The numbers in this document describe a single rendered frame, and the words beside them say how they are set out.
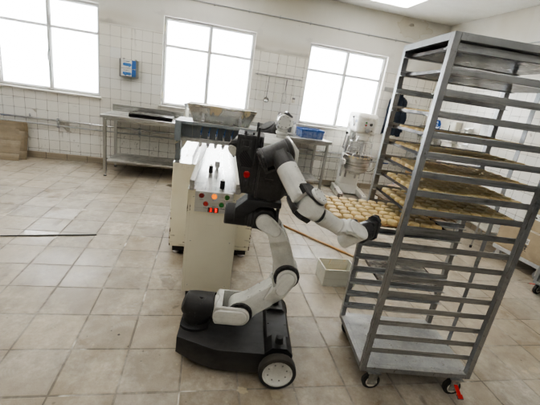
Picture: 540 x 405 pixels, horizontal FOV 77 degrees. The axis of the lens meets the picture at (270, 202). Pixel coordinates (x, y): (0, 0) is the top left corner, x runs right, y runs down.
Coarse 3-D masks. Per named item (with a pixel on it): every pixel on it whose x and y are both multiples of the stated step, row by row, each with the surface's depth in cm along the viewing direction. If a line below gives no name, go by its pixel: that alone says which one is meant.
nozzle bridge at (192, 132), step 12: (180, 120) 268; (192, 120) 281; (180, 132) 270; (192, 132) 279; (204, 132) 280; (216, 132) 281; (228, 132) 283; (180, 144) 283; (216, 144) 280; (228, 144) 281; (180, 156) 292
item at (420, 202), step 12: (384, 192) 193; (396, 192) 189; (420, 204) 176; (432, 204) 174; (444, 204) 178; (456, 204) 184; (468, 204) 186; (480, 204) 191; (492, 216) 170; (504, 216) 172
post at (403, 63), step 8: (400, 64) 181; (400, 80) 182; (392, 96) 186; (392, 104) 186; (392, 112) 187; (392, 120) 188; (384, 136) 191; (384, 144) 192; (384, 152) 194; (376, 168) 197; (376, 176) 198; (360, 248) 212; (352, 264) 217; (352, 272) 218; (344, 296) 225; (344, 312) 227
